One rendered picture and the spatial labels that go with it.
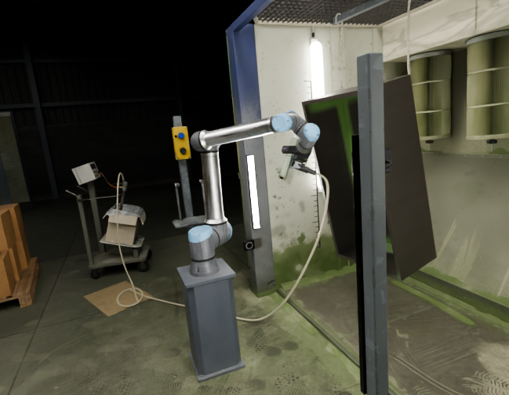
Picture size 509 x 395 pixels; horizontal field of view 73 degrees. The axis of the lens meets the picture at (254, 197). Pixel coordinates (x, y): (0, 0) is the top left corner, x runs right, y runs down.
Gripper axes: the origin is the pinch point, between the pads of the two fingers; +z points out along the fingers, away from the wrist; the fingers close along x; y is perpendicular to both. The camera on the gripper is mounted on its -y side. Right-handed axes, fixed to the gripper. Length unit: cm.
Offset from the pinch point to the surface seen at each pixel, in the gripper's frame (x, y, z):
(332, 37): 150, 2, 17
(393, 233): -20, 71, 2
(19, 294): -116, -194, 191
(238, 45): 96, -65, 12
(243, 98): 68, -49, 35
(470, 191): 67, 154, 46
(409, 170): 14, 67, -16
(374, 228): -75, 19, -94
